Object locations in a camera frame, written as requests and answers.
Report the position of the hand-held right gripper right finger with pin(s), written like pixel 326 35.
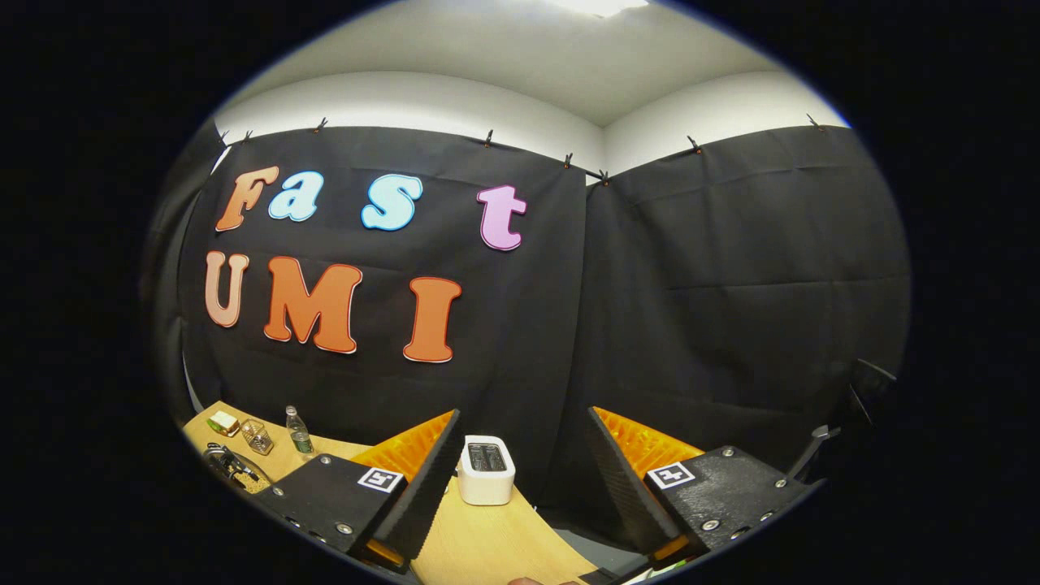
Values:
pixel 621 487

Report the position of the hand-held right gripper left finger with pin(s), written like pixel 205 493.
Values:
pixel 426 487

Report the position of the sandwich with lettuce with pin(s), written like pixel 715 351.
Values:
pixel 223 422

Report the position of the white toaster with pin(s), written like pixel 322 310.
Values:
pixel 486 471

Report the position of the clear plastic water bottle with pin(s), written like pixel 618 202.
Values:
pixel 299 432

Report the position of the ceiling light panel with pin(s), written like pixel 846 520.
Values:
pixel 600 5

